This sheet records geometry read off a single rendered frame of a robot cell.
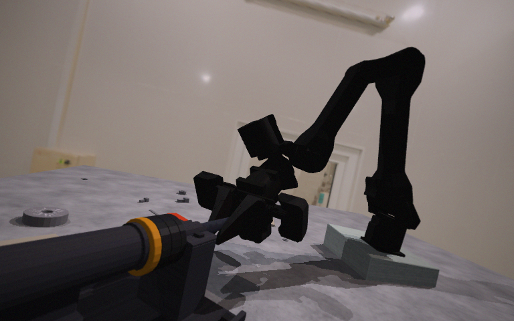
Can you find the orange ring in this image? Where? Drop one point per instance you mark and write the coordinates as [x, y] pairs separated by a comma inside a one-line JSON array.
[[155, 246]]

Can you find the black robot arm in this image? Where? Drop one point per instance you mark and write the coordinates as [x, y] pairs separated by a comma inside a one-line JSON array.
[[389, 191]]

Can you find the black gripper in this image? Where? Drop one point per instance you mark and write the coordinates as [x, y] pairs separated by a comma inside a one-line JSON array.
[[254, 198]]

